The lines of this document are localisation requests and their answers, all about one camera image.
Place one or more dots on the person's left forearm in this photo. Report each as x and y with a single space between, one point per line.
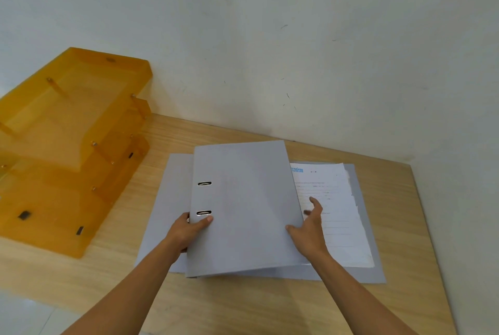
132 292

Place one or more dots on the wooden table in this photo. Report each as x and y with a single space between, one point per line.
234 307

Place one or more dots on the person's right forearm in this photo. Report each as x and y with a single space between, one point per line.
351 295

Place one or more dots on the person's left hand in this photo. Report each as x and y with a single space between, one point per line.
183 233

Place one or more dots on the orange three-tier document tray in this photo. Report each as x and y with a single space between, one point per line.
66 143

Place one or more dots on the person's right hand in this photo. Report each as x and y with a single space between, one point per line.
310 237

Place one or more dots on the torn-edge white paper stack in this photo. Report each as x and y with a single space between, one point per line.
339 206

